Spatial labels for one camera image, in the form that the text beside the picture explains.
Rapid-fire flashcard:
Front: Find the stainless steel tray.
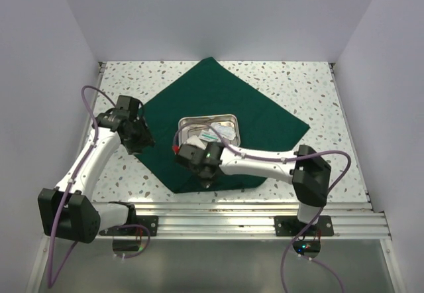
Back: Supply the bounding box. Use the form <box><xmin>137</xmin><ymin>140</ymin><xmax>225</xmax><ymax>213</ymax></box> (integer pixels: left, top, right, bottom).
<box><xmin>177</xmin><ymin>114</ymin><xmax>241</xmax><ymax>146</ymax></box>

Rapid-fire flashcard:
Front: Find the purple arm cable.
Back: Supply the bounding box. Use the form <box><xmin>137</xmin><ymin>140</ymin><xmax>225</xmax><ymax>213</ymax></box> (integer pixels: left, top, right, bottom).
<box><xmin>173</xmin><ymin>125</ymin><xmax>352</xmax><ymax>293</ymax></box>
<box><xmin>47</xmin><ymin>86</ymin><xmax>152</xmax><ymax>289</ymax></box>

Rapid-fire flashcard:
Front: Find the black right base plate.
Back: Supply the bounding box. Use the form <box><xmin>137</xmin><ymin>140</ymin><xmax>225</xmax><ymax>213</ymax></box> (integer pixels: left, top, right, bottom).
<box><xmin>274</xmin><ymin>215</ymin><xmax>335</xmax><ymax>237</ymax></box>

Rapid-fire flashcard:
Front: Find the white crinkled sterile pouch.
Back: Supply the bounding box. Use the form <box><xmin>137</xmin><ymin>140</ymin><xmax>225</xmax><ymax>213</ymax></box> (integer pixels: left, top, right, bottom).
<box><xmin>211</xmin><ymin>123</ymin><xmax>236</xmax><ymax>141</ymax></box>

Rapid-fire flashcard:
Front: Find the white gauze pad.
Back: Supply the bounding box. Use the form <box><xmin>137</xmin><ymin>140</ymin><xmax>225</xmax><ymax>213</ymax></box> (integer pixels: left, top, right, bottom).
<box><xmin>184</xmin><ymin>136</ymin><xmax>206</xmax><ymax>150</ymax></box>

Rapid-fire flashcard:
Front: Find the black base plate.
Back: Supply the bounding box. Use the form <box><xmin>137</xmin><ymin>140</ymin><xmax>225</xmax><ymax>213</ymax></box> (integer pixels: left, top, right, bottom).
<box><xmin>108</xmin><ymin>202</ymin><xmax>158</xmax><ymax>237</ymax></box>
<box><xmin>274</xmin><ymin>215</ymin><xmax>335</xmax><ymax>237</ymax></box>

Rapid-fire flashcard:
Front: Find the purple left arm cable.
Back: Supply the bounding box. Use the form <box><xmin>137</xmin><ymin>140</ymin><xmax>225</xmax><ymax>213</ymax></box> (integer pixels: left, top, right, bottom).
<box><xmin>47</xmin><ymin>86</ymin><xmax>152</xmax><ymax>289</ymax></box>

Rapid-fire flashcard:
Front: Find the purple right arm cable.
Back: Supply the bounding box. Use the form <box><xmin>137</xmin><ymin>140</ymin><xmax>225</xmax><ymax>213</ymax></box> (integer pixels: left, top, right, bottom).
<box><xmin>173</xmin><ymin>125</ymin><xmax>352</xmax><ymax>293</ymax></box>

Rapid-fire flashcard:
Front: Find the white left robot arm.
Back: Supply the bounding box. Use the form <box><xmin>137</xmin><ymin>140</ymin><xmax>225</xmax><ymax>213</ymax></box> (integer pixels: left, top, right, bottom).
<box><xmin>38</xmin><ymin>95</ymin><xmax>154</xmax><ymax>243</ymax></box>

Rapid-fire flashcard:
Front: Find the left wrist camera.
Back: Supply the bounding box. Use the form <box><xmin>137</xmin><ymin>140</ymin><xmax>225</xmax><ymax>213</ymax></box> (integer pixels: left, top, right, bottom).
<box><xmin>115</xmin><ymin>95</ymin><xmax>144</xmax><ymax>119</ymax></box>

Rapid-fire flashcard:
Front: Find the green striped white packet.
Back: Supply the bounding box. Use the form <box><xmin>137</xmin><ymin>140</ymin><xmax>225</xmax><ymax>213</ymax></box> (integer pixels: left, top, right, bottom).
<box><xmin>198</xmin><ymin>130</ymin><xmax>221</xmax><ymax>142</ymax></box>

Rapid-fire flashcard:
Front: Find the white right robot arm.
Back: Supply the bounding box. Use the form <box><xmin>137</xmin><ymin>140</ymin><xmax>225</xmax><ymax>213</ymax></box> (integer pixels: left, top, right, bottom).
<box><xmin>175</xmin><ymin>143</ymin><xmax>331</xmax><ymax>235</ymax></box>

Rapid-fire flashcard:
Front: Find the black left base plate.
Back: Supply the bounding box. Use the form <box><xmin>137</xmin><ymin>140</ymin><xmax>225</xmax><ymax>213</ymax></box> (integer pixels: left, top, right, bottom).
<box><xmin>108</xmin><ymin>202</ymin><xmax>158</xmax><ymax>237</ymax></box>

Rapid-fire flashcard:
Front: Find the dark green surgical cloth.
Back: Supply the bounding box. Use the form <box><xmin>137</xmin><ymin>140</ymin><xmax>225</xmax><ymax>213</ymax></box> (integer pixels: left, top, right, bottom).
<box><xmin>137</xmin><ymin>58</ymin><xmax>309</xmax><ymax>194</ymax></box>

